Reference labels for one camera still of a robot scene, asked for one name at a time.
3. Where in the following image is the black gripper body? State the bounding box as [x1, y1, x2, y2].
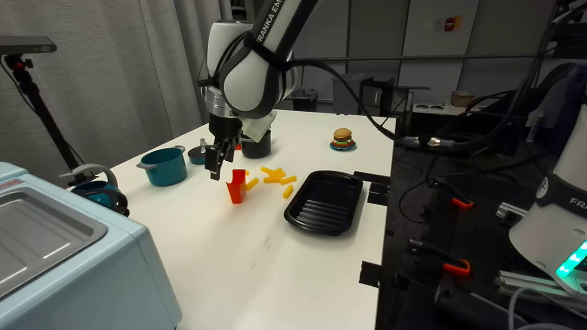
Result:
[208, 114, 245, 147]

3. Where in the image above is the red toy fry packet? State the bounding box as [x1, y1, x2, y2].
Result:
[224, 167, 250, 206]

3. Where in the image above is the teal pot lid grey knob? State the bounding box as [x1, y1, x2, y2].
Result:
[188, 138, 213, 167]

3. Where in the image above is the black toy pot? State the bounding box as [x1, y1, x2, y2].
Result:
[241, 130, 276, 160]

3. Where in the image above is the teal toy pot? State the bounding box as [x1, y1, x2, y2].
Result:
[136, 145, 190, 189]

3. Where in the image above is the small black box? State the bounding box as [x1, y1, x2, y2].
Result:
[292, 88, 320, 112]

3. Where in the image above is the black ridged plastic tray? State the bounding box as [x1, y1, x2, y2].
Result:
[283, 169, 366, 239]

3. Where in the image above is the small teal plate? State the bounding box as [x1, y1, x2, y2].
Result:
[329, 140, 358, 154]

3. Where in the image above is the toy burger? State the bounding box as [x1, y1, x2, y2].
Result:
[333, 127, 357, 147]

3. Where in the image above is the grey curtain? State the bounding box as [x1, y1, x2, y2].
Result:
[0, 0, 246, 185]

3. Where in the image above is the teal toy kettle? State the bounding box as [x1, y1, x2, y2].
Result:
[59, 163, 133, 218]

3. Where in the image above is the grey trash bin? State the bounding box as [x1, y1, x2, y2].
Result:
[331, 72, 364, 116]

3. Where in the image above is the light blue toy sink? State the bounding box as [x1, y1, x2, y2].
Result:
[0, 162, 184, 330]

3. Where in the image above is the black cart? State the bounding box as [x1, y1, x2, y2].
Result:
[358, 75, 399, 118]

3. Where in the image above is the black tripod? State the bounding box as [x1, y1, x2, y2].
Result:
[3, 53, 85, 180]

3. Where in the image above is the grey device on tripod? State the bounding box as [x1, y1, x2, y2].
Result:
[0, 35, 59, 57]

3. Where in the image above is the cardboard box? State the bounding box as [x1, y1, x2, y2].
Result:
[450, 88, 478, 110]

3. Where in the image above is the black office chair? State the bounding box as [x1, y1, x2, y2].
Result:
[465, 63, 580, 158]

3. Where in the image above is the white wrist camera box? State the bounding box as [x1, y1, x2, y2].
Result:
[241, 112, 276, 143]

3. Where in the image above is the black table edge bracket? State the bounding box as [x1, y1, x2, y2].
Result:
[358, 261, 384, 290]
[353, 171, 393, 207]

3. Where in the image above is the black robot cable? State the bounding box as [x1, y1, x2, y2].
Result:
[285, 57, 461, 152]

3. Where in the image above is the grey horizontal wall rail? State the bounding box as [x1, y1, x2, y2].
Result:
[292, 52, 587, 66]

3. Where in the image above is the black clamp orange handle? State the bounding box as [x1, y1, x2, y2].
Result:
[428, 178, 478, 213]
[408, 237, 474, 279]

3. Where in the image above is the orange wall sign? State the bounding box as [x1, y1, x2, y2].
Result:
[443, 13, 467, 33]

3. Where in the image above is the aluminium frame rail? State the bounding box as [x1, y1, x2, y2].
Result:
[494, 268, 587, 330]

